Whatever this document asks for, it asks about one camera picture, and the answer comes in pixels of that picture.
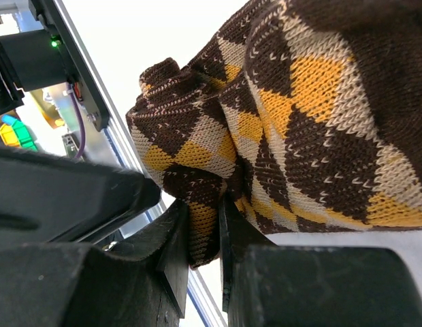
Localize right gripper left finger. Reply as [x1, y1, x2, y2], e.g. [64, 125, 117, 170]
[105, 199, 190, 327]

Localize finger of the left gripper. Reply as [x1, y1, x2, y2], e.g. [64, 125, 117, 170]
[0, 147, 161, 244]

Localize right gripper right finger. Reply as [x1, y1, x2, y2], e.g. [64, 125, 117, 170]
[218, 196, 275, 313]

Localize dark brown argyle sock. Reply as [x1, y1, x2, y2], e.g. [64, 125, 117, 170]
[126, 1, 422, 268]

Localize coloured bins under table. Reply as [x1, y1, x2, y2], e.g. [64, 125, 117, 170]
[0, 115, 38, 151]

